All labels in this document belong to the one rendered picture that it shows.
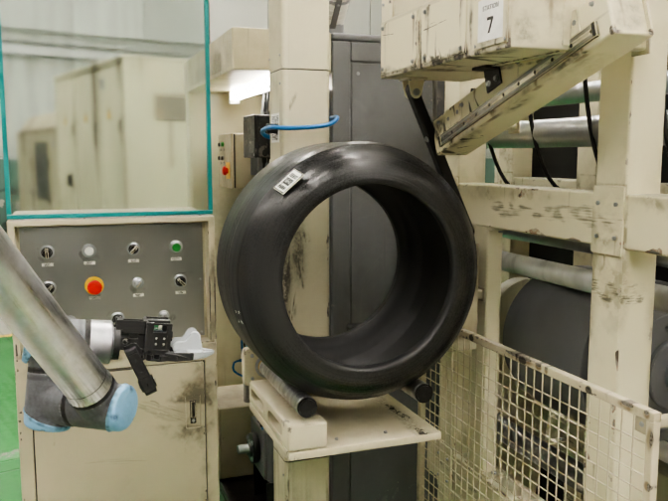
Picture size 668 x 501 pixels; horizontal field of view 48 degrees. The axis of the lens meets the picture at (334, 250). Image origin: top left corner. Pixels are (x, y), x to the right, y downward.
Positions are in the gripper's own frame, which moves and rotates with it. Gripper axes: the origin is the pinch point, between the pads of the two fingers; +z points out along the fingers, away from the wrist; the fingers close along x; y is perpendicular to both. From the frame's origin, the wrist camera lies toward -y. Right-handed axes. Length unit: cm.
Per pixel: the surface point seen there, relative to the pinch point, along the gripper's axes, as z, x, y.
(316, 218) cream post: 31, 27, 31
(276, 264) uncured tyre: 9.8, -12.1, 22.1
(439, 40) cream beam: 42, -8, 74
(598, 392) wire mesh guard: 65, -46, 7
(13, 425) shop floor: -46, 262, -108
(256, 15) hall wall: 229, 992, 287
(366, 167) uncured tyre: 27, -12, 44
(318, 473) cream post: 39, 27, -39
